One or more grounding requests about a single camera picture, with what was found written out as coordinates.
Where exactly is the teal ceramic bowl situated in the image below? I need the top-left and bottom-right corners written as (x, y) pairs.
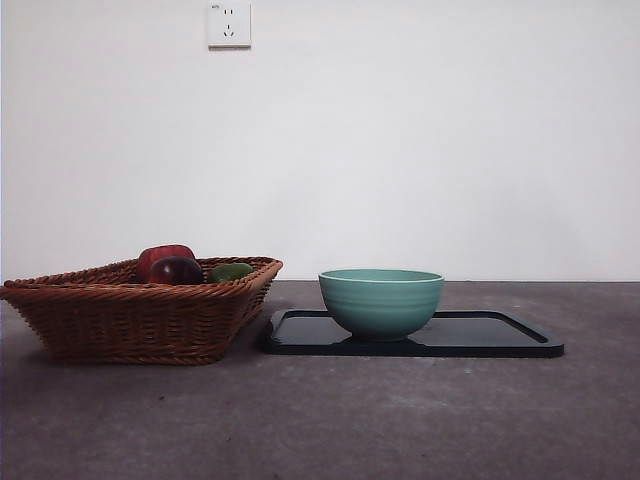
top-left (318, 268), bottom-right (446, 343)

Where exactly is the green avocado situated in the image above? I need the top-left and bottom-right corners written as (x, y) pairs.
top-left (206, 262), bottom-right (255, 285)

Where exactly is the dark purple round fruit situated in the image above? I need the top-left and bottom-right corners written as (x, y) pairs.
top-left (148, 255), bottom-right (205, 285)

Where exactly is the red apple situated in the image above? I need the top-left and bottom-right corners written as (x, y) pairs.
top-left (137, 244), bottom-right (197, 284)

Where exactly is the dark rectangular tray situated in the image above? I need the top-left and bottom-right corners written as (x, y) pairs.
top-left (255, 308), bottom-right (566, 358)

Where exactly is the brown wicker basket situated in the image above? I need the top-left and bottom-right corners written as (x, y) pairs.
top-left (0, 255), bottom-right (284, 366)

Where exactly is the white wall socket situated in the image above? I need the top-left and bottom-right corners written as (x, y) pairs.
top-left (207, 0), bottom-right (252, 50)

